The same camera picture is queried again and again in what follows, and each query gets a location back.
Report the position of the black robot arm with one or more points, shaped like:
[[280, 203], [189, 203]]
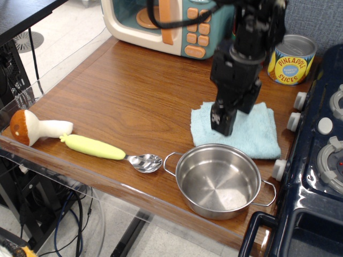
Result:
[[259, 26]]

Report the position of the pineapple slices can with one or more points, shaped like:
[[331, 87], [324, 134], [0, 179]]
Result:
[[292, 59]]

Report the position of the white stove knob top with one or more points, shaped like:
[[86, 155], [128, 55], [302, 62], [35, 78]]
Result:
[[300, 100]]

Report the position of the white stove knob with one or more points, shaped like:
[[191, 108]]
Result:
[[293, 121], [300, 100], [279, 169]]

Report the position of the dark blue toy stove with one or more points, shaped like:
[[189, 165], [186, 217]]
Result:
[[308, 221]]

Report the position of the light blue cloth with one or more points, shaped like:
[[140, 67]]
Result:
[[254, 134]]

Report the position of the white stove knob bottom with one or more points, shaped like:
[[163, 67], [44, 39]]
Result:
[[279, 169]]

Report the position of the black desk with computer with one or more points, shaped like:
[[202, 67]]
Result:
[[17, 17]]

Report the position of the spoon with yellow-green handle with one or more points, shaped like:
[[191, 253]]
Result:
[[146, 163]]

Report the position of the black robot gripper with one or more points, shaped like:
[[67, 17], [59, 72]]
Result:
[[238, 85]]

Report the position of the plush mushroom toy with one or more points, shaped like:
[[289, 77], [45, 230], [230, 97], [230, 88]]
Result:
[[27, 129]]

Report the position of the white stove knob middle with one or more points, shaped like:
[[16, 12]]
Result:
[[293, 121]]

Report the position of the toy microwave oven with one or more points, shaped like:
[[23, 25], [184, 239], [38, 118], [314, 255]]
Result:
[[190, 29]]

